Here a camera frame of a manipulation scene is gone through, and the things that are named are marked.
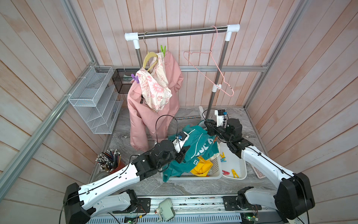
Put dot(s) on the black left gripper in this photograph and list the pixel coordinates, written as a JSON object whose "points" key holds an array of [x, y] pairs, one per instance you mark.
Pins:
{"points": [[182, 154]]}

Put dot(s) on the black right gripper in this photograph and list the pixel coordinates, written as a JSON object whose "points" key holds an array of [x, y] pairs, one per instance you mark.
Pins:
{"points": [[211, 129]]}

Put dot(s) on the green sweatshirt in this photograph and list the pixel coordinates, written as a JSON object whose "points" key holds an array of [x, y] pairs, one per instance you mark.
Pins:
{"points": [[196, 134]]}

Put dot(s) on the yellow jacket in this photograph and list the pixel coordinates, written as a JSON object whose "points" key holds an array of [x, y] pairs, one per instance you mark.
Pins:
{"points": [[202, 167]]}

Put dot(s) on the pink jacket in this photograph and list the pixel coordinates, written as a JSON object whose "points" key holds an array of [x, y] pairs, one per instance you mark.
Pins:
{"points": [[146, 121]]}

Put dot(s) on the pink wire hanger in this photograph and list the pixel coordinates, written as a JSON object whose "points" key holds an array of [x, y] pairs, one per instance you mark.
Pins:
{"points": [[209, 64]]}

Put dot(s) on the floral pink white garment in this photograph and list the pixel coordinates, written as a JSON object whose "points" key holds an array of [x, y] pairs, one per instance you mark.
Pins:
{"points": [[154, 84]]}

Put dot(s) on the yellow-green plastic hanger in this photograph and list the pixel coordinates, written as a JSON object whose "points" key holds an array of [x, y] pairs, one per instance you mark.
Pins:
{"points": [[147, 59]]}

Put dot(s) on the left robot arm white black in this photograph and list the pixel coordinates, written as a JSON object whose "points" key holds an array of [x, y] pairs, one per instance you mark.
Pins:
{"points": [[117, 173]]}

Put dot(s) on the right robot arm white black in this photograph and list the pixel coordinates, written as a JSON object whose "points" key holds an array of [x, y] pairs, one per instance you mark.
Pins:
{"points": [[293, 196]]}

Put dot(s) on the white perforated laundry basket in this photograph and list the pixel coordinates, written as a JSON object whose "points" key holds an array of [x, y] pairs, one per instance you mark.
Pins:
{"points": [[212, 168]]}

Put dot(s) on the white plastic tray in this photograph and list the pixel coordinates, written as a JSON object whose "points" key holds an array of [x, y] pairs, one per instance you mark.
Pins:
{"points": [[232, 162]]}

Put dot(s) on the pink white calculator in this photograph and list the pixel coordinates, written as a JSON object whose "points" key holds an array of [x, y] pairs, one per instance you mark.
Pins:
{"points": [[258, 173]]}

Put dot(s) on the red cup of pencils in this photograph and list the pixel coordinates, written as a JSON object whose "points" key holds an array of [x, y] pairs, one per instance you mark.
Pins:
{"points": [[110, 161]]}

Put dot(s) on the purple clothespin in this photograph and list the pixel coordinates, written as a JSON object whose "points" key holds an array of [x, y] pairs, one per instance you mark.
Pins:
{"points": [[135, 78]]}

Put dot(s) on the metal clothes rack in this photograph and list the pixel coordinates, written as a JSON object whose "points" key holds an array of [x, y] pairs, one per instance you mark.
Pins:
{"points": [[135, 37]]}

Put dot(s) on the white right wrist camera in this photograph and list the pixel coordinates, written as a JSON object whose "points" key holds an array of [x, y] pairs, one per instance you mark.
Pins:
{"points": [[220, 117]]}

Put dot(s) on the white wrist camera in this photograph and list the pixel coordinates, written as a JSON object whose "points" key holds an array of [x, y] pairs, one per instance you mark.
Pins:
{"points": [[180, 140], [220, 117]]}

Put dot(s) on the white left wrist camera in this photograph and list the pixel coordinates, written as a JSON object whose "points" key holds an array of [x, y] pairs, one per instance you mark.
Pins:
{"points": [[180, 140]]}

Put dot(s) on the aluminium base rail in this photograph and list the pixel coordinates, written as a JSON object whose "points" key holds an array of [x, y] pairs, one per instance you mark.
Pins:
{"points": [[199, 209]]}

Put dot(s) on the green-white box on rail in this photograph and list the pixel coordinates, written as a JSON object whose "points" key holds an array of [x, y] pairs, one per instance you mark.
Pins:
{"points": [[165, 211]]}

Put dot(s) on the dark mesh wall basket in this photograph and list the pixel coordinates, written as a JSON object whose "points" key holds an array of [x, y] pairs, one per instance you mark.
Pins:
{"points": [[122, 79]]}

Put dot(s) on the white wire mesh wall shelf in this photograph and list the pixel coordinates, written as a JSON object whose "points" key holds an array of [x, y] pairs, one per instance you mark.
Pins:
{"points": [[96, 101]]}

